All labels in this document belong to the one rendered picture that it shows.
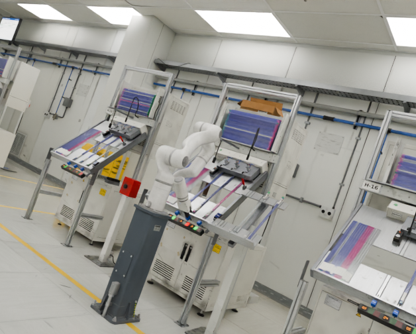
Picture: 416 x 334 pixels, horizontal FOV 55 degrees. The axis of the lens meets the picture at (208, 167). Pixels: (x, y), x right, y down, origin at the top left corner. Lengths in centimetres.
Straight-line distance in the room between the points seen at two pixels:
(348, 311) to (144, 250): 132
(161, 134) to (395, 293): 277
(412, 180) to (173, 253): 187
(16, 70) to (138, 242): 488
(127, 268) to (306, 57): 357
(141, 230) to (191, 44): 424
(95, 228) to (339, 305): 239
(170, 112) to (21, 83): 325
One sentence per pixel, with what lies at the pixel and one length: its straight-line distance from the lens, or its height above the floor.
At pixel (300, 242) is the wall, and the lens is 462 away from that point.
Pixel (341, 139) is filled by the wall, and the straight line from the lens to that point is 468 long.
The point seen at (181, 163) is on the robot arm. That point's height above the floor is 104.
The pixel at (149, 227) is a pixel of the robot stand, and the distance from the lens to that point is 252.
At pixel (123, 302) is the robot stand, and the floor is 12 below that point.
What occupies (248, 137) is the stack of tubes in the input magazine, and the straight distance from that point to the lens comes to 335.
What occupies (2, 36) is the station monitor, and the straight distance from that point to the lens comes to 724.
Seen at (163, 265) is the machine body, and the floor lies 21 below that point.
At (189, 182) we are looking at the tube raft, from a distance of 325.
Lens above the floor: 101
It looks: 2 degrees up
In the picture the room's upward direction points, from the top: 20 degrees clockwise
